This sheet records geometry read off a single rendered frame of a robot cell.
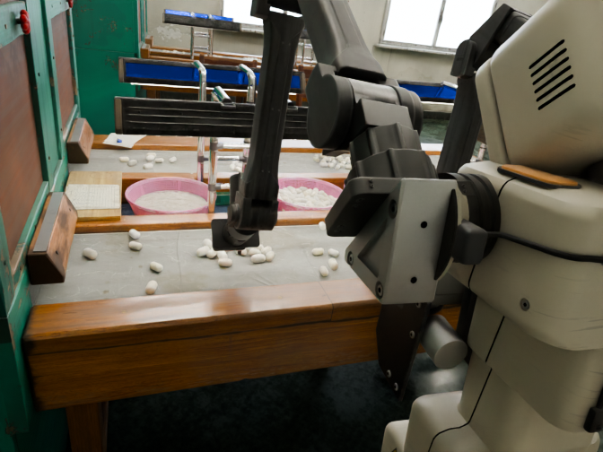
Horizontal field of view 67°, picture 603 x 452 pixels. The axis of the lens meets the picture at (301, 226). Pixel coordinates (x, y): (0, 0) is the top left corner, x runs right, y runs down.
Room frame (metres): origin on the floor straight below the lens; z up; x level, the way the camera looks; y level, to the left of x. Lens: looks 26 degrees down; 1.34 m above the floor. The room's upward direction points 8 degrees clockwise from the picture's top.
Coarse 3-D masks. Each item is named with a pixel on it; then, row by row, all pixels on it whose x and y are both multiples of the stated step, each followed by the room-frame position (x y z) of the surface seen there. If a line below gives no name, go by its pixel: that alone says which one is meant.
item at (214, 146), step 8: (216, 88) 1.16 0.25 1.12; (216, 96) 1.12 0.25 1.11; (224, 96) 1.07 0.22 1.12; (288, 104) 1.10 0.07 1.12; (296, 112) 1.10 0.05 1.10; (216, 144) 1.19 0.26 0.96; (224, 144) 1.20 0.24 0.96; (232, 144) 1.21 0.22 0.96; (240, 144) 1.22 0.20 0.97; (248, 144) 1.23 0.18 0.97; (216, 152) 1.19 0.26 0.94; (216, 160) 1.19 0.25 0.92; (216, 168) 1.20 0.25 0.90; (208, 176) 1.19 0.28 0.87; (216, 176) 1.20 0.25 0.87; (208, 184) 1.19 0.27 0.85; (216, 184) 1.20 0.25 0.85; (224, 184) 1.21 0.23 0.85; (208, 192) 1.19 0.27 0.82; (208, 200) 1.19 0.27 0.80; (208, 208) 1.19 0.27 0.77
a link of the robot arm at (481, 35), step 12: (504, 12) 0.93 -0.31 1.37; (516, 12) 0.92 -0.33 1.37; (492, 24) 0.94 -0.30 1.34; (504, 24) 0.92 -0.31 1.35; (516, 24) 0.90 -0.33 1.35; (480, 36) 0.96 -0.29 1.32; (492, 36) 0.93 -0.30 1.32; (504, 36) 0.91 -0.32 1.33; (480, 48) 0.94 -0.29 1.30; (492, 48) 0.96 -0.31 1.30; (480, 60) 0.94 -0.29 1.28
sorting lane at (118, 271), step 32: (128, 256) 0.93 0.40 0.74; (160, 256) 0.95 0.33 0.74; (192, 256) 0.97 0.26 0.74; (288, 256) 1.04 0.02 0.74; (320, 256) 1.06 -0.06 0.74; (64, 288) 0.78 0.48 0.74; (96, 288) 0.79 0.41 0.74; (128, 288) 0.81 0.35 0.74; (160, 288) 0.83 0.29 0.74; (192, 288) 0.84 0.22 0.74; (224, 288) 0.86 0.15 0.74
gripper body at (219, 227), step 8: (216, 224) 0.87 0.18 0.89; (224, 224) 0.88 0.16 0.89; (216, 232) 0.86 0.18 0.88; (224, 232) 0.85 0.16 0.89; (256, 232) 0.89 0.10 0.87; (216, 240) 0.85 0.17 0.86; (224, 240) 0.85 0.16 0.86; (232, 240) 0.83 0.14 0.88; (240, 240) 0.83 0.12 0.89; (248, 240) 0.87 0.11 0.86; (256, 240) 0.88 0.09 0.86; (216, 248) 0.84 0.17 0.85
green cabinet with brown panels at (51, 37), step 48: (0, 0) 0.86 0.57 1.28; (48, 0) 1.32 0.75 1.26; (0, 48) 0.81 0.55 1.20; (48, 48) 1.24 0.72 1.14; (0, 96) 0.76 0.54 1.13; (48, 96) 1.20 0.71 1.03; (0, 144) 0.72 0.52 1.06; (48, 144) 1.06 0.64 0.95; (0, 192) 0.67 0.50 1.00; (48, 192) 1.00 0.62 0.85; (0, 240) 0.59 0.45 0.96; (0, 288) 0.56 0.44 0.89
